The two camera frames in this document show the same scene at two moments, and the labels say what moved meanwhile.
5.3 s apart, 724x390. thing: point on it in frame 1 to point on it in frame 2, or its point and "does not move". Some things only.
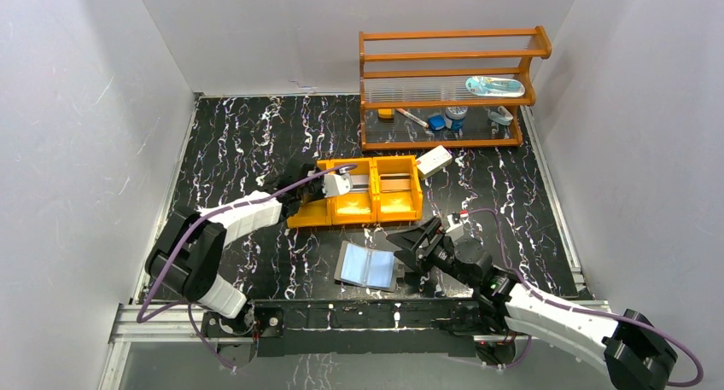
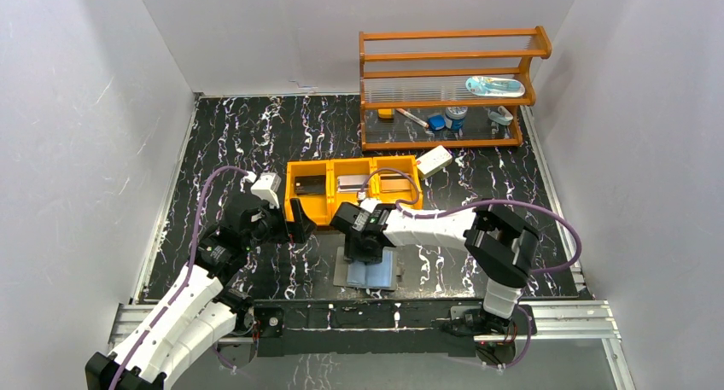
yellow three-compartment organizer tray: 385,189 does not move
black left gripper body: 308,176 to 288,227
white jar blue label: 454,117 does not move
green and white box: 433,161 does not move
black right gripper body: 423,247 to 344,224
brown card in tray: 395,183 does not move
